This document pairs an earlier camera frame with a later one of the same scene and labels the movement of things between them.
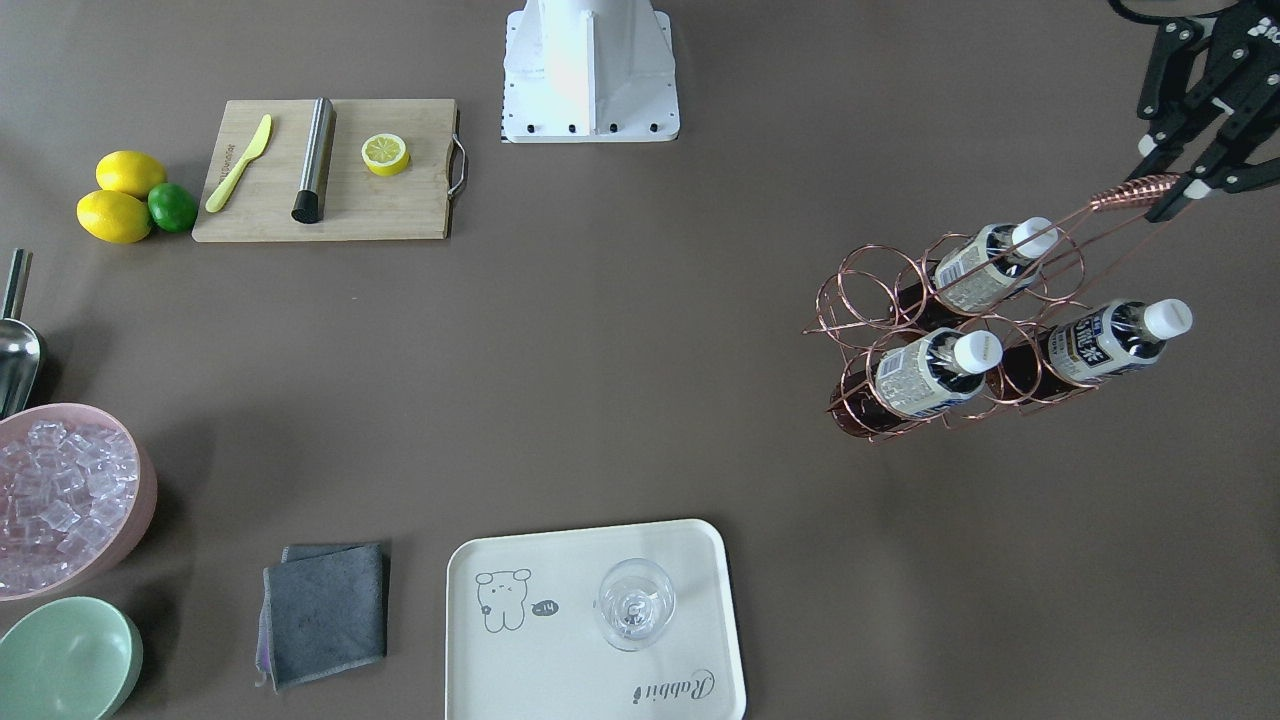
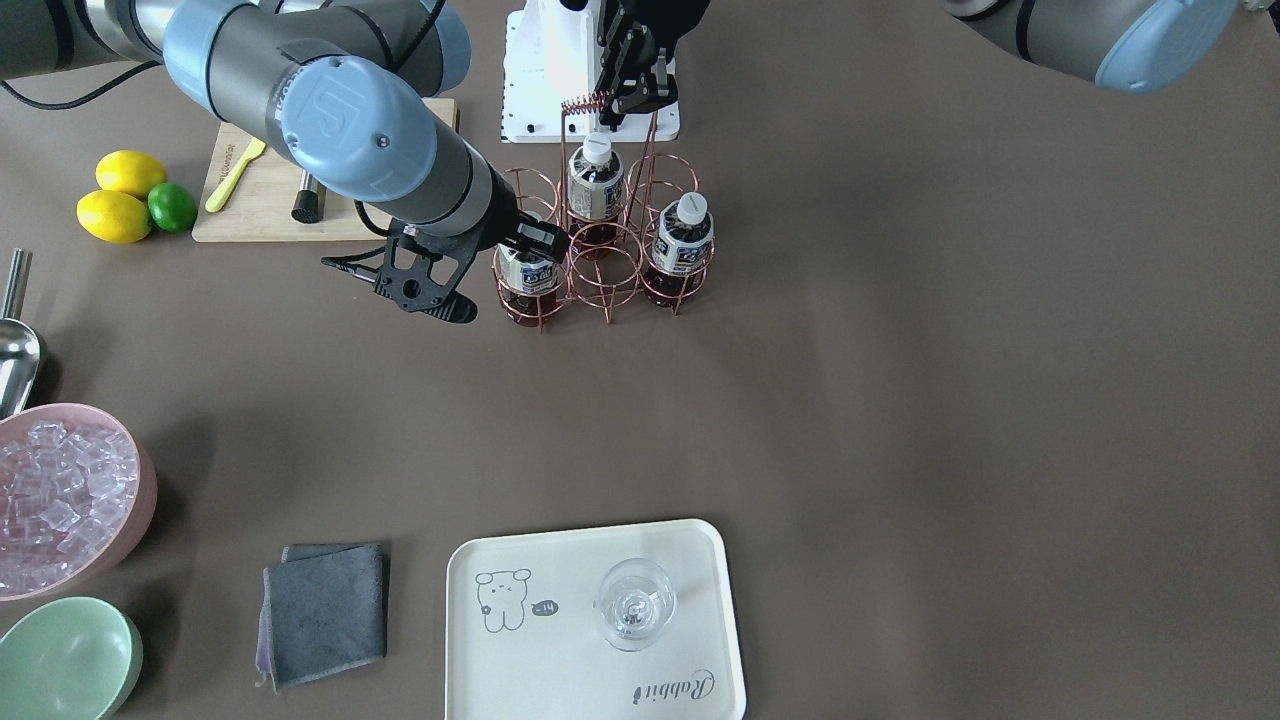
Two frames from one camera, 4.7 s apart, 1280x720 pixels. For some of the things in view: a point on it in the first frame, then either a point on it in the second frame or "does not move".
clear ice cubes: [67, 491] does not move
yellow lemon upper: [129, 171] does not move
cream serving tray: [523, 641] does not move
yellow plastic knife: [218, 199] does not move
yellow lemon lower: [114, 216] does not move
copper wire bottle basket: [969, 325] to [619, 220]
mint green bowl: [73, 658] does not move
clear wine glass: [634, 604] does not move
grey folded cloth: [323, 609] does not move
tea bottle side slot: [925, 374] to [680, 251]
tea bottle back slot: [996, 264] to [595, 192]
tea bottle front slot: [1086, 349] to [531, 287]
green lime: [173, 207] does not move
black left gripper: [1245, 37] to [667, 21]
